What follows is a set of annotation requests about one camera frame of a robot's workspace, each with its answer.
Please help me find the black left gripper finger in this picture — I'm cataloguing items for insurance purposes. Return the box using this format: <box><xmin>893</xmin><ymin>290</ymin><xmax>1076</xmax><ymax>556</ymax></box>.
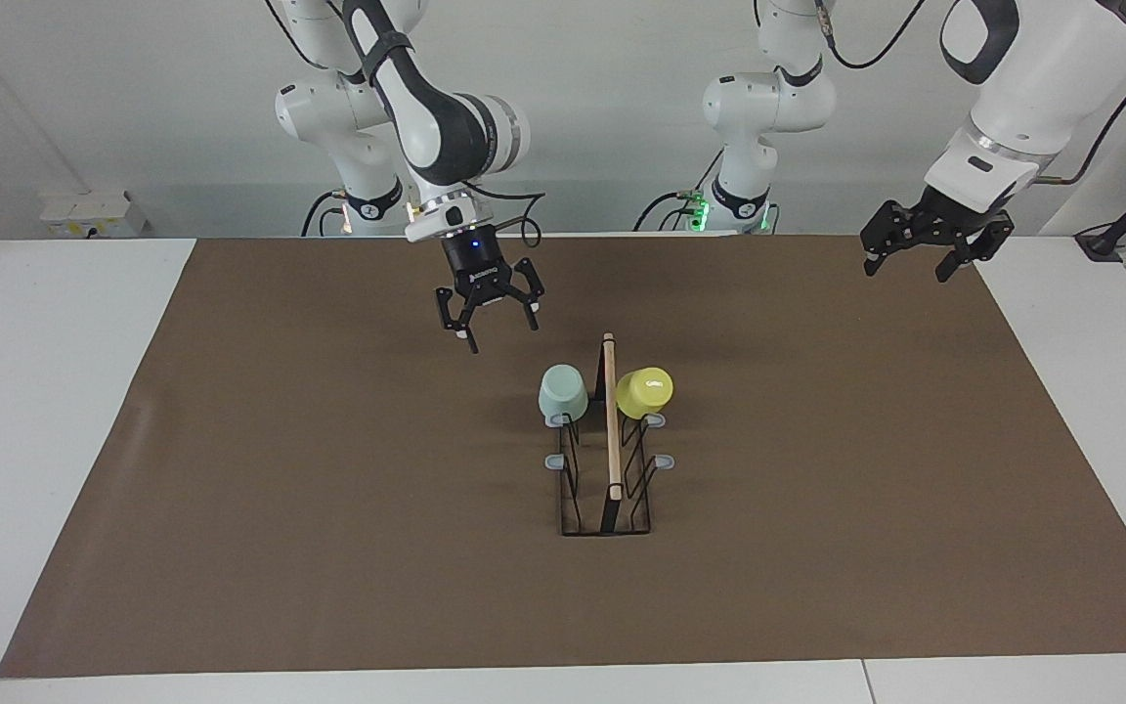
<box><xmin>859</xmin><ymin>198</ymin><xmax>924</xmax><ymax>278</ymax></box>
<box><xmin>934</xmin><ymin>210</ymin><xmax>1018</xmax><ymax>284</ymax></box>

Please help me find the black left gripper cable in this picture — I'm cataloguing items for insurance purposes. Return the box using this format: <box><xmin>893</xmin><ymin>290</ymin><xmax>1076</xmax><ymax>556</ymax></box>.
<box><xmin>820</xmin><ymin>0</ymin><xmax>1126</xmax><ymax>187</ymax></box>

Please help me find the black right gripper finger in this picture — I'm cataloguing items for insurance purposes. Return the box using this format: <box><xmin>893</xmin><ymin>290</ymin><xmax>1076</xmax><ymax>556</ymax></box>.
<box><xmin>503</xmin><ymin>256</ymin><xmax>547</xmax><ymax>332</ymax></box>
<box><xmin>433</xmin><ymin>286</ymin><xmax>482</xmax><ymax>355</ymax></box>

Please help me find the white power socket box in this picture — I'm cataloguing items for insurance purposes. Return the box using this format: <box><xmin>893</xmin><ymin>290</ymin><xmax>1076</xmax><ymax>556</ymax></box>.
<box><xmin>40</xmin><ymin>191</ymin><xmax>149</xmax><ymax>239</ymax></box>

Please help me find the yellow plastic cup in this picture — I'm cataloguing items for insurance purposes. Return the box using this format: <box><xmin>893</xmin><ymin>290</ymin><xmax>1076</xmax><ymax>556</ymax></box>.
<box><xmin>616</xmin><ymin>367</ymin><xmax>674</xmax><ymax>421</ymax></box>

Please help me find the brown table mat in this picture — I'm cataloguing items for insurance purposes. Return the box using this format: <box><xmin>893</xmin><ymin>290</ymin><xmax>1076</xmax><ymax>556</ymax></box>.
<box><xmin>0</xmin><ymin>235</ymin><xmax>1126</xmax><ymax>679</ymax></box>

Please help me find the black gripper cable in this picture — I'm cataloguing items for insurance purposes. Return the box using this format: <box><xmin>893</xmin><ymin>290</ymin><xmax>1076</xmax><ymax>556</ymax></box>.
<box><xmin>265</xmin><ymin>0</ymin><xmax>547</xmax><ymax>247</ymax></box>
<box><xmin>820</xmin><ymin>0</ymin><xmax>1126</xmax><ymax>187</ymax></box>

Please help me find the black wire cup rack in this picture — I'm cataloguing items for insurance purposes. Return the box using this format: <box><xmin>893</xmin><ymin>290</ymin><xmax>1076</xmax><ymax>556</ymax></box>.
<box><xmin>543</xmin><ymin>332</ymin><xmax>677</xmax><ymax>537</ymax></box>

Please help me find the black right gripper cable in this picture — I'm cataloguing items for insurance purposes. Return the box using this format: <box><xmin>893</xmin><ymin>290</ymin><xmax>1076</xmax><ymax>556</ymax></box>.
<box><xmin>265</xmin><ymin>0</ymin><xmax>547</xmax><ymax>247</ymax></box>

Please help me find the pale green plastic cup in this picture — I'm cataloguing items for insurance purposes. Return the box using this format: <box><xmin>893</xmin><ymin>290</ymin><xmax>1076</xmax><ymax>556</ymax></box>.
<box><xmin>538</xmin><ymin>364</ymin><xmax>589</xmax><ymax>424</ymax></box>

